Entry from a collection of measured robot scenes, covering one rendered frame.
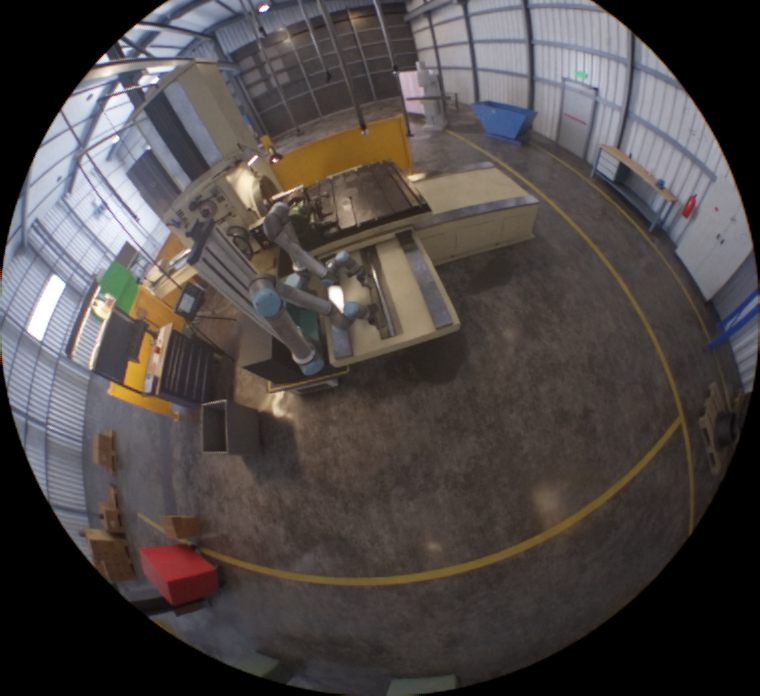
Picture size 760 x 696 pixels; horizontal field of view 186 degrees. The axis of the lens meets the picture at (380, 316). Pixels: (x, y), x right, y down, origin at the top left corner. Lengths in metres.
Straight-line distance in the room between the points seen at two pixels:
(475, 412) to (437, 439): 0.41
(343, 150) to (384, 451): 4.33
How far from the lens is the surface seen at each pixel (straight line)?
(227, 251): 1.51
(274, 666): 4.85
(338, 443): 2.33
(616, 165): 6.17
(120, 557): 8.19
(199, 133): 2.71
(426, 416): 2.16
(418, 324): 1.63
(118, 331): 3.35
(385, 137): 4.44
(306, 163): 4.42
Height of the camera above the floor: 2.15
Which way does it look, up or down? 58 degrees down
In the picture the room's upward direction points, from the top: 24 degrees counter-clockwise
